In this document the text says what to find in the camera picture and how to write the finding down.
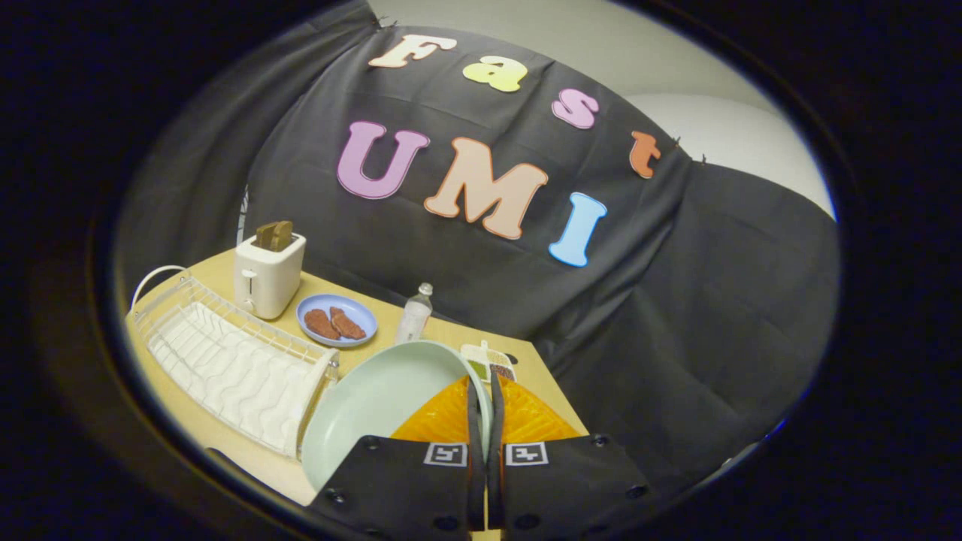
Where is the clear plastic bottle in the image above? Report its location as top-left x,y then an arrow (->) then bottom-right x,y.
395,283 -> 434,346

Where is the white toaster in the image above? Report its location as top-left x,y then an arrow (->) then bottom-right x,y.
233,231 -> 307,321

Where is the black backdrop cloth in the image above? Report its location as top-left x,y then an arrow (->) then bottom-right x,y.
114,0 -> 841,497

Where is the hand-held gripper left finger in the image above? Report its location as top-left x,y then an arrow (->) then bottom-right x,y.
307,374 -> 488,536

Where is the pale green plate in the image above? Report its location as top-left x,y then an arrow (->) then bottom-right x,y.
301,340 -> 495,492

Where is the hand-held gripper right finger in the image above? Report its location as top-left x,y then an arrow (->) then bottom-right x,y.
487,367 -> 653,536

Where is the white wire dish rack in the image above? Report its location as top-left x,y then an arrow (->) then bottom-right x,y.
129,264 -> 340,459

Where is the brown meat piece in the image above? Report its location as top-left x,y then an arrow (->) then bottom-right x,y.
330,306 -> 367,340
304,308 -> 341,341

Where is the brown toast slice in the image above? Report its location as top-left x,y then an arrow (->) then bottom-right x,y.
254,220 -> 294,252

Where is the blue plate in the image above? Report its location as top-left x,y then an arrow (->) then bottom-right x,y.
296,293 -> 379,348

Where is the white divided seasoning box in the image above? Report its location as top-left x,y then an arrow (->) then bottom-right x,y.
460,340 -> 519,382

